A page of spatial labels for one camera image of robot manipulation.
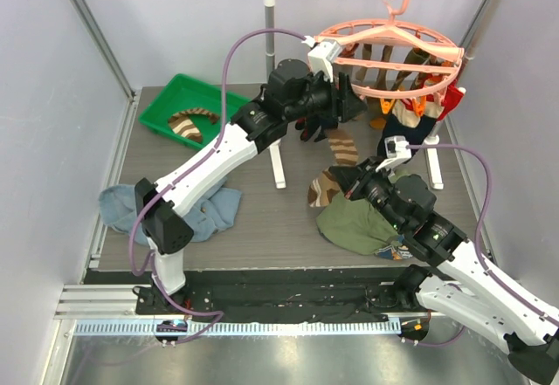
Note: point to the pink round clip hanger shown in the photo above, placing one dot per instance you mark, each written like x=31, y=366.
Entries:
x=441, y=69

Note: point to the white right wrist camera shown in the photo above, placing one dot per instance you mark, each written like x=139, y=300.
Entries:
x=397, y=153

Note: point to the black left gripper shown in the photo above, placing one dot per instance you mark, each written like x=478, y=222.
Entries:
x=349, y=102

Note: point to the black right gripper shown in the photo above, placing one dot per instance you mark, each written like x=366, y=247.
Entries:
x=355, y=180

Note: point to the black colourful argyle sock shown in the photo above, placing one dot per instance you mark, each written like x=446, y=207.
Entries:
x=311, y=128

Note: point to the red white sock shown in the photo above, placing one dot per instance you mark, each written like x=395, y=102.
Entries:
x=452, y=97

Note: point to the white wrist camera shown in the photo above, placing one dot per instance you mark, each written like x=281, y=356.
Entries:
x=322, y=55
x=397, y=153

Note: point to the light blue denim shirt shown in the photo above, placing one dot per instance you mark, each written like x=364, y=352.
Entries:
x=214, y=212

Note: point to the navy cream cuff sock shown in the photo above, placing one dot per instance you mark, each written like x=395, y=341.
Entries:
x=403, y=121

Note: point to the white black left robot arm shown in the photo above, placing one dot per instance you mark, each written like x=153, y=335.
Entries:
x=292, y=92

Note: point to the olive yellow toe sock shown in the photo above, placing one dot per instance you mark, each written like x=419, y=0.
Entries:
x=414, y=56

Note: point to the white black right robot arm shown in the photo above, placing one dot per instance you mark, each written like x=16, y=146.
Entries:
x=459, y=281

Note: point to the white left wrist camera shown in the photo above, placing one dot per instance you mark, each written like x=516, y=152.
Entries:
x=322, y=55

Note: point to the green crumpled garment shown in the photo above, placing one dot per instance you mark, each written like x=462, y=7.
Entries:
x=358, y=227

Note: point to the white slotted cable duct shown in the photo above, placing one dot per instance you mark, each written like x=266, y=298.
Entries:
x=168, y=328

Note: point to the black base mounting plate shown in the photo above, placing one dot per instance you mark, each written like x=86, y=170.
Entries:
x=337, y=295

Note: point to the green plastic tray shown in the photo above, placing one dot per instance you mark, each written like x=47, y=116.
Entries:
x=184, y=92

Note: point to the brown striped sock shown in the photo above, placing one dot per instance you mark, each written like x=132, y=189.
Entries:
x=181, y=123
x=324, y=187

